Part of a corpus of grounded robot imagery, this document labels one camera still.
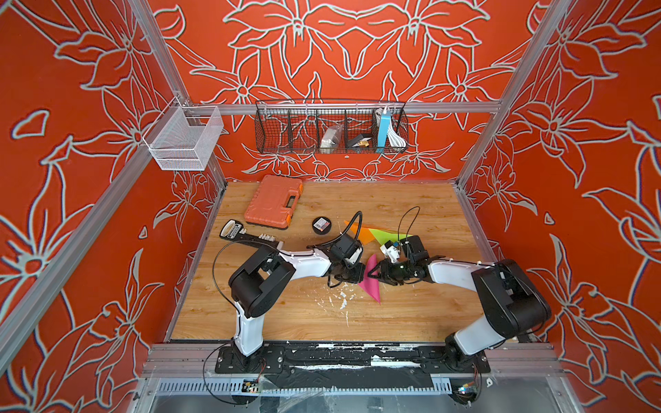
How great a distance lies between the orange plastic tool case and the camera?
1025 mm

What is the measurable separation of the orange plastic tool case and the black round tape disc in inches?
4.3

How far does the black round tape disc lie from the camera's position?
3.37 ft
